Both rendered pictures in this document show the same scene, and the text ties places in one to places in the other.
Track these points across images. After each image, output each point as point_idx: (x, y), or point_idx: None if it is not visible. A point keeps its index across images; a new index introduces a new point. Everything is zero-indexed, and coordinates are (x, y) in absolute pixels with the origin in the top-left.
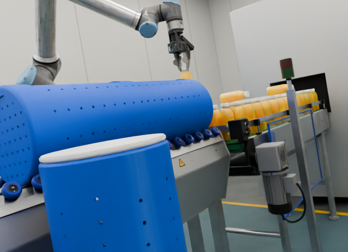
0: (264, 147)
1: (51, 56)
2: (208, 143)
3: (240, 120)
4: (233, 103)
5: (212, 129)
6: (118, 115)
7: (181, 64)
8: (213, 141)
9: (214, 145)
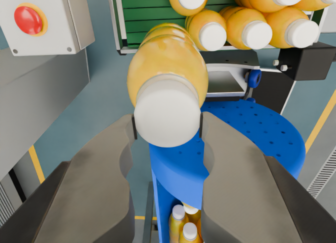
0: (323, 33)
1: None
2: None
3: (323, 79)
4: None
5: (252, 87)
6: None
7: (127, 137)
8: (250, 94)
9: None
